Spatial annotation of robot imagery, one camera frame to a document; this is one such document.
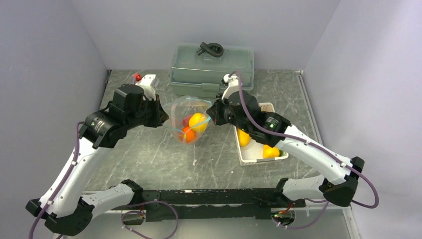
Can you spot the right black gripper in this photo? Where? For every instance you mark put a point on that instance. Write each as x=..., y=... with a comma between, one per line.
x=215, y=110

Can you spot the orange tangerine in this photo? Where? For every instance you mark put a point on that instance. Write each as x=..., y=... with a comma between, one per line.
x=188, y=135

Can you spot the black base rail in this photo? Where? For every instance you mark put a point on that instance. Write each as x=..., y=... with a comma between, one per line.
x=258, y=203

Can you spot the small yellow fruit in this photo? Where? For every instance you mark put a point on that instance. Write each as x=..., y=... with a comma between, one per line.
x=243, y=138

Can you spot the pink peach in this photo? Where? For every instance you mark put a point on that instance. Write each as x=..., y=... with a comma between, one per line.
x=185, y=121

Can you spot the green plastic storage box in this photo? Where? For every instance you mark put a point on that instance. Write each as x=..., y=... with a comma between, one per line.
x=194, y=72

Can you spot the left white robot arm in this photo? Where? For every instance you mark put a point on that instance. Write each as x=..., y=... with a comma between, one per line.
x=63, y=207

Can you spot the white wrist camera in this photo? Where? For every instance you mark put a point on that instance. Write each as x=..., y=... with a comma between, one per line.
x=148, y=83
x=232, y=82

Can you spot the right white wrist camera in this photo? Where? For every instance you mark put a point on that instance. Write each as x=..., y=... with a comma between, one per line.
x=232, y=82

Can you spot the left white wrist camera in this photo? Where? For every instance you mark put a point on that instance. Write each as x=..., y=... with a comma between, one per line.
x=148, y=83

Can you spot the white perforated plastic basket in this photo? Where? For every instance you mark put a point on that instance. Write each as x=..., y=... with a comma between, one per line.
x=252, y=153

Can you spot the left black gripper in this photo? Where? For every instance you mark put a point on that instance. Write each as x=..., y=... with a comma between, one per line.
x=159, y=113

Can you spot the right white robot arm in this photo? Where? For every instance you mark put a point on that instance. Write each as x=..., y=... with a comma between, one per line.
x=339, y=175

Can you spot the clear zip top bag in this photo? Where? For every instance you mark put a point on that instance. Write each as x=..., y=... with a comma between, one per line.
x=181, y=108

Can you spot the yellow apple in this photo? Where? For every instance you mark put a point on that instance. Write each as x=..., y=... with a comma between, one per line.
x=198, y=122

